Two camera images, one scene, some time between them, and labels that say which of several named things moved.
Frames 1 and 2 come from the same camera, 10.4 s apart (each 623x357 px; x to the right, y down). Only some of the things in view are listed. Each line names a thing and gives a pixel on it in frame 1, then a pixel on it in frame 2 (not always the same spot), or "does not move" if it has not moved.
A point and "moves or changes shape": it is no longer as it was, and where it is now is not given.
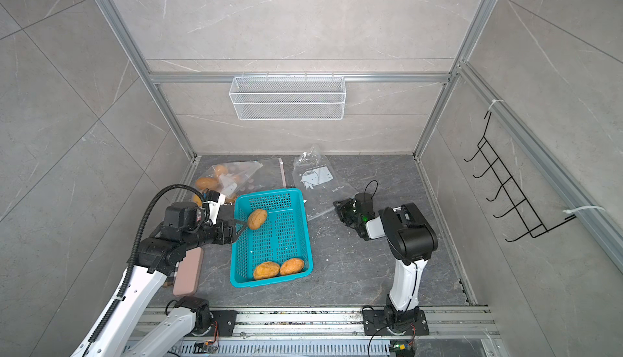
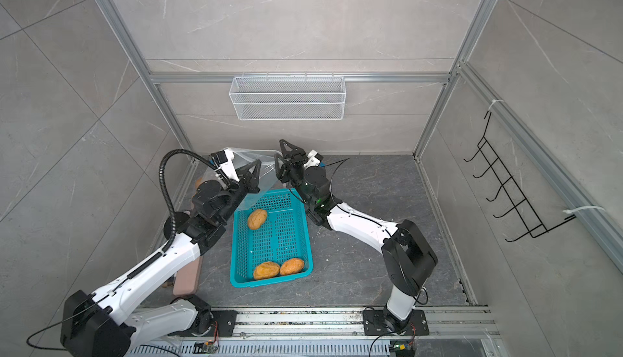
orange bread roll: (256, 218) does not move
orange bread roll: (291, 265) does not move
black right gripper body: (350, 213) → (295, 173)
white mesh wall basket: (289, 98) does not move
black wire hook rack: (535, 226) does not move
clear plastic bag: (321, 183) moves or changes shape
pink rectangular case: (187, 277) does not move
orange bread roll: (266, 269) does not move
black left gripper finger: (239, 226) → (245, 169)
